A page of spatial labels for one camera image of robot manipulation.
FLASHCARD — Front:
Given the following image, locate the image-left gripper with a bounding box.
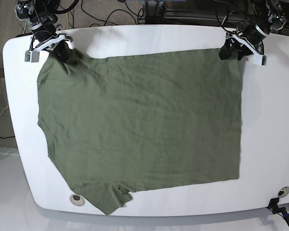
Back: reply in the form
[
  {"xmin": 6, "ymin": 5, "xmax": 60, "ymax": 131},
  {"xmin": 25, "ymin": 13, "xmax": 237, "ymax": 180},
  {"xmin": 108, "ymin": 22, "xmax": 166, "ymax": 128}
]
[{"xmin": 29, "ymin": 24, "xmax": 74, "ymax": 63}]

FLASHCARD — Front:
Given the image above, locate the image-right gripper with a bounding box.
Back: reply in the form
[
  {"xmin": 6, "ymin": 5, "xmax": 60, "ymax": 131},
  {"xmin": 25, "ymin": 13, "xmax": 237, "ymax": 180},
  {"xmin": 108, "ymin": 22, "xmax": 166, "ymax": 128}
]
[{"xmin": 219, "ymin": 24, "xmax": 267, "ymax": 61}]

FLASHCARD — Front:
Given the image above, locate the olive green T-shirt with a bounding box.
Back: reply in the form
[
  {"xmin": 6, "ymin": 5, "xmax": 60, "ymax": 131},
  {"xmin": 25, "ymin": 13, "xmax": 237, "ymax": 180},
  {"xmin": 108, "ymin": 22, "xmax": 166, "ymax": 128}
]
[{"xmin": 37, "ymin": 49, "xmax": 242, "ymax": 215}]

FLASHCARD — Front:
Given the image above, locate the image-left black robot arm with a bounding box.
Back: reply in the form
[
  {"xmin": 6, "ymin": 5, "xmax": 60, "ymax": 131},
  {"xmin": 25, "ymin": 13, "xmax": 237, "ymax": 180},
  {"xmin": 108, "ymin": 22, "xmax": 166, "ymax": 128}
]
[{"xmin": 14, "ymin": 0, "xmax": 78, "ymax": 63}]

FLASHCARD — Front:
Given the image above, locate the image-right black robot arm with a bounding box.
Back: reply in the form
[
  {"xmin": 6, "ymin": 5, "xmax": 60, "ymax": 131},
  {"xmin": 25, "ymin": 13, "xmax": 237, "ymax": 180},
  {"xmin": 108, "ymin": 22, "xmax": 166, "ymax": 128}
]
[{"xmin": 215, "ymin": 0, "xmax": 289, "ymax": 65}]

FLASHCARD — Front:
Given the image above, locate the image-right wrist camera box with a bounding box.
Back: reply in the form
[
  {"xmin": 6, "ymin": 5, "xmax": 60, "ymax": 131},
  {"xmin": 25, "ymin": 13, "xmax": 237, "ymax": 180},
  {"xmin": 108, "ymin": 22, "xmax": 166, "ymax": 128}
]
[{"xmin": 252, "ymin": 54, "xmax": 267, "ymax": 66}]

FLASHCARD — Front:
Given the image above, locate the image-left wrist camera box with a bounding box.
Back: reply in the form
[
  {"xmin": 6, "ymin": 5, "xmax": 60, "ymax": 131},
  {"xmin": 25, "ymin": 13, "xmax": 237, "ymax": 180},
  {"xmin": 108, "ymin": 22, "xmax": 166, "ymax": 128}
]
[{"xmin": 25, "ymin": 50, "xmax": 39, "ymax": 63}]

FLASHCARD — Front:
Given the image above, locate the aluminium frame rail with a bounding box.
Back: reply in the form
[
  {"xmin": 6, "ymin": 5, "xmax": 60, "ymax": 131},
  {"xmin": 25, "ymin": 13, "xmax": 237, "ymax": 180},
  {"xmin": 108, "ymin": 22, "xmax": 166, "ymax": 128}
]
[{"xmin": 140, "ymin": 0, "xmax": 218, "ymax": 26}]

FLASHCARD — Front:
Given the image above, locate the right table cable grommet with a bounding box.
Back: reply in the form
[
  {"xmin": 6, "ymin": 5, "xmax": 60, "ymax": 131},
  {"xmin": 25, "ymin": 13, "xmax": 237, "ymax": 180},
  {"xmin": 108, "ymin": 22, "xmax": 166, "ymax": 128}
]
[{"xmin": 277, "ymin": 186, "xmax": 289, "ymax": 198}]

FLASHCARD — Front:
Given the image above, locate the table cable grommet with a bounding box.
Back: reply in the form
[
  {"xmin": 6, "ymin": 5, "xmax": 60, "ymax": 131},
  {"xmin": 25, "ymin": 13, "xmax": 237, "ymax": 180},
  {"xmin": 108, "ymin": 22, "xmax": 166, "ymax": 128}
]
[
  {"xmin": 69, "ymin": 194, "xmax": 85, "ymax": 206},
  {"xmin": 277, "ymin": 186, "xmax": 289, "ymax": 198}
]

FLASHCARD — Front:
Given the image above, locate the left table cable grommet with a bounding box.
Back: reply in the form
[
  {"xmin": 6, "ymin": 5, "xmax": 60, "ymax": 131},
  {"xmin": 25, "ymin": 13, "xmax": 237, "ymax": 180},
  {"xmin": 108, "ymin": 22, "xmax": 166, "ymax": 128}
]
[{"xmin": 69, "ymin": 194, "xmax": 85, "ymax": 206}]

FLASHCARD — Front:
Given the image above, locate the black clamp with cable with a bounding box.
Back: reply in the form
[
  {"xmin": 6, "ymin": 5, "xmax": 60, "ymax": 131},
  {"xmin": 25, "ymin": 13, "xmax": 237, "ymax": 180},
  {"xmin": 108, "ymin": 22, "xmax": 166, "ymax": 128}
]
[{"xmin": 267, "ymin": 198, "xmax": 289, "ymax": 227}]

